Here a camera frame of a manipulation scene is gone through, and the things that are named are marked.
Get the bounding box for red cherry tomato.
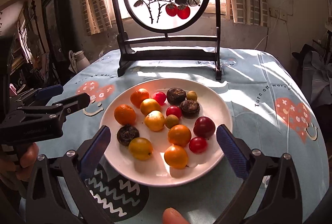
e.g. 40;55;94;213
188;137;208;154
166;105;182;119
152;91;167;106

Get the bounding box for person's left hand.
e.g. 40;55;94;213
0;142;39;191

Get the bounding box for white jug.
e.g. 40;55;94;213
69;50;91;74

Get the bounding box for person's right hand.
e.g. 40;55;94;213
162;208;190;224

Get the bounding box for dark red plum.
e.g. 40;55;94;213
193;116;216;139

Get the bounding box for printed light blue tablecloth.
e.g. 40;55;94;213
19;46;330;224

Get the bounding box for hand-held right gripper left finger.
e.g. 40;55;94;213
24;125;112;224

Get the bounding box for yellow round fruit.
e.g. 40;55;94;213
128;137;153;161
144;110;166;132
140;98;161;116

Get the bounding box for pile of grey-blue clothes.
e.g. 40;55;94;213
292;44;332;110

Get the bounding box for mandarin orange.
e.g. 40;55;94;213
130;88;150;108
114;104;137;126

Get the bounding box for dark brown round fruit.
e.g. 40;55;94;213
116;125;140;147
166;88;187;106
179;100;201;119

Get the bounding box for dark framed picture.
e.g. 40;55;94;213
41;0;72;62

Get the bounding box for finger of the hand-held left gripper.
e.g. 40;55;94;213
10;84;64;105
18;93;91;122

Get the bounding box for white plate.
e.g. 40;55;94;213
99;78;233;188

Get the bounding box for small orange round fruit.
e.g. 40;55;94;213
164;145;189;170
167;125;192;147

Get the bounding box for round painted table screen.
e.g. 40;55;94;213
107;0;223;81

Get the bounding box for white wall socket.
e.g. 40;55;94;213
269;8;287;20

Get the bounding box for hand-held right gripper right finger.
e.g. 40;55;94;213
213;124;304;224

